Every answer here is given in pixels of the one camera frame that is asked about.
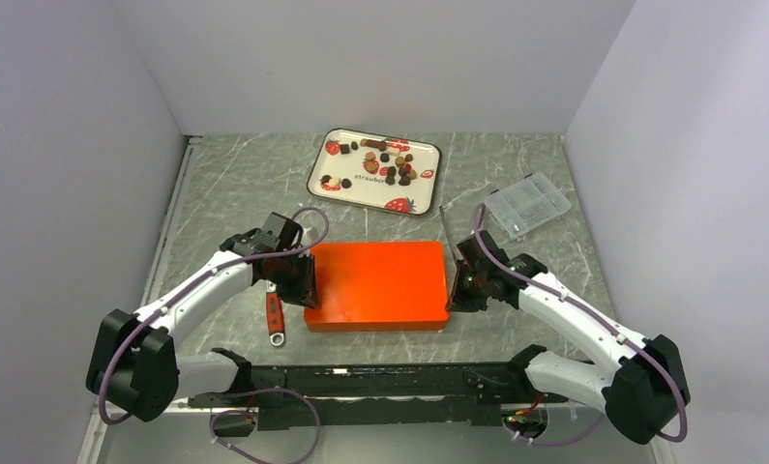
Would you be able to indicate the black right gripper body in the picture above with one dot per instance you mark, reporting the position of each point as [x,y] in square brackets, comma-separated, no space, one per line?
[471,294]

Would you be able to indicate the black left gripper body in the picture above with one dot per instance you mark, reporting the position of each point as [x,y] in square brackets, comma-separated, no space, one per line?
[292,277]

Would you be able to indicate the black slotted spatula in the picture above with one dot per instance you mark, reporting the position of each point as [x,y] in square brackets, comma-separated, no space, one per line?
[447,233]

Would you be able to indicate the orange box lid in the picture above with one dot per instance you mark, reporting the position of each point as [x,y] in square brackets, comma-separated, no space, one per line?
[379,287]

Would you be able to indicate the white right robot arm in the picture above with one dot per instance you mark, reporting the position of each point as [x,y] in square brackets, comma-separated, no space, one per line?
[635,382]

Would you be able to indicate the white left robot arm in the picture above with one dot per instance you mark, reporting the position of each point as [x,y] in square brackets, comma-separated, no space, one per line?
[135,371]

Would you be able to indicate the clear plastic compartment box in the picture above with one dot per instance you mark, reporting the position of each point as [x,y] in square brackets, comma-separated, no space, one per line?
[527,204]

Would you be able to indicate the white strawberry tray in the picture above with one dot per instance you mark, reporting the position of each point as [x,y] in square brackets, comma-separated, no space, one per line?
[376,171]

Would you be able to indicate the red handled adjustable wrench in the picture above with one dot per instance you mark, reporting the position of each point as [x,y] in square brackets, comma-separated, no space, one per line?
[274,316]

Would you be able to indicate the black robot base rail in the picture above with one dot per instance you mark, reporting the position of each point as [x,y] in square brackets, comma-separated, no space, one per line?
[478,394]

